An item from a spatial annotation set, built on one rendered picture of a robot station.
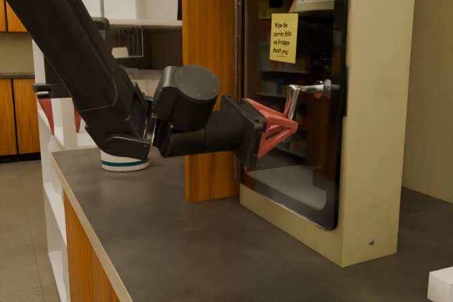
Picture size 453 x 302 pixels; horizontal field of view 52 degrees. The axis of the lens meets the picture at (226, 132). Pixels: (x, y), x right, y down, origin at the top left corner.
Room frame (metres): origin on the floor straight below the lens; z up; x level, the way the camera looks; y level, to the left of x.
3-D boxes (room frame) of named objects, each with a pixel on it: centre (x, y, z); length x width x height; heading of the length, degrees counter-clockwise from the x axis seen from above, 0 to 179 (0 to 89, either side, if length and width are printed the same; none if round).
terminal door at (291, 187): (0.77, -0.09, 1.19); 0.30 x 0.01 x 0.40; 26
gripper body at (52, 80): (0.89, 0.32, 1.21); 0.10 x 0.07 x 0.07; 116
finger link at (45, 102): (0.89, 0.33, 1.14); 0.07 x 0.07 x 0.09; 26
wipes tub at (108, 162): (1.23, 0.28, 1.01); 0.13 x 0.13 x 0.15
